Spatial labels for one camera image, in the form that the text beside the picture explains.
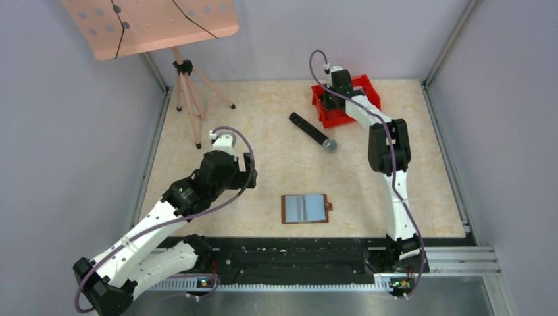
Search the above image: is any brown leather card holder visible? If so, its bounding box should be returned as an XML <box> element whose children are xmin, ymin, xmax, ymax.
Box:
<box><xmin>281</xmin><ymin>194</ymin><xmax>333</xmax><ymax>224</ymax></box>

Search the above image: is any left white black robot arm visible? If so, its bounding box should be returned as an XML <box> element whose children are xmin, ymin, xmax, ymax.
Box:
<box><xmin>72</xmin><ymin>147</ymin><xmax>257</xmax><ymax>315</ymax></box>

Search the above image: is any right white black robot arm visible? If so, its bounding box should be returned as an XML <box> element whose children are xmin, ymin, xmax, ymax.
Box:
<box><xmin>323</xmin><ymin>66</ymin><xmax>426</xmax><ymax>273</ymax></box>

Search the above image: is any right red plastic bin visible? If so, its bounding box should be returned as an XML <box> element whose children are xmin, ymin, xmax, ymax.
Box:
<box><xmin>349</xmin><ymin>74</ymin><xmax>382</xmax><ymax>110</ymax></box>

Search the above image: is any red plastic bin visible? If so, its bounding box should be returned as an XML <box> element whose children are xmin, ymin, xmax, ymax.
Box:
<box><xmin>349</xmin><ymin>74</ymin><xmax>382</xmax><ymax>110</ymax></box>
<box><xmin>311</xmin><ymin>85</ymin><xmax>355</xmax><ymax>129</ymax></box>

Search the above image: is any left red plastic bin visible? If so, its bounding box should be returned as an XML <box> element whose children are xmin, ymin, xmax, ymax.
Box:
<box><xmin>311</xmin><ymin>85</ymin><xmax>355</xmax><ymax>129</ymax></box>

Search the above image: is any black handheld microphone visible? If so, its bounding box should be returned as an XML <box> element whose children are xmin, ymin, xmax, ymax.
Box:
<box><xmin>289</xmin><ymin>112</ymin><xmax>338</xmax><ymax>153</ymax></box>

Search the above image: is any pink music stand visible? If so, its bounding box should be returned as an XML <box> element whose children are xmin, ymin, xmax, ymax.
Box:
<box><xmin>61</xmin><ymin>0</ymin><xmax>240</xmax><ymax>149</ymax></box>

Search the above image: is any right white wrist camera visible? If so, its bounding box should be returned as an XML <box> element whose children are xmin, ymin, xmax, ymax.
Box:
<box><xmin>324</xmin><ymin>63</ymin><xmax>343</xmax><ymax>74</ymax></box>

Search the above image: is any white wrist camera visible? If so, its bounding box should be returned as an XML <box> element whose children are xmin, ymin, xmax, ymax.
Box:
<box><xmin>209</xmin><ymin>131</ymin><xmax>237</xmax><ymax>156</ymax></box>
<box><xmin>324</xmin><ymin>63</ymin><xmax>343</xmax><ymax>74</ymax></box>

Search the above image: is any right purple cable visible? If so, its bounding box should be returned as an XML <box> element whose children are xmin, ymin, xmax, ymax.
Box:
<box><xmin>309</xmin><ymin>49</ymin><xmax>426</xmax><ymax>300</ymax></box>

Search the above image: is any purple cable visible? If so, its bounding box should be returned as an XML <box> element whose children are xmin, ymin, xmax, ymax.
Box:
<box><xmin>309</xmin><ymin>49</ymin><xmax>426</xmax><ymax>300</ymax></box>
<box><xmin>74</xmin><ymin>126</ymin><xmax>257</xmax><ymax>314</ymax></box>

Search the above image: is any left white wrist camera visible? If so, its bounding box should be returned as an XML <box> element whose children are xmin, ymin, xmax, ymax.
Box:
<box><xmin>209</xmin><ymin>131</ymin><xmax>237</xmax><ymax>156</ymax></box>

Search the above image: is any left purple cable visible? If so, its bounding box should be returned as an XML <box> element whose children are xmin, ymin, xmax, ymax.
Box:
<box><xmin>74</xmin><ymin>126</ymin><xmax>257</xmax><ymax>314</ymax></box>

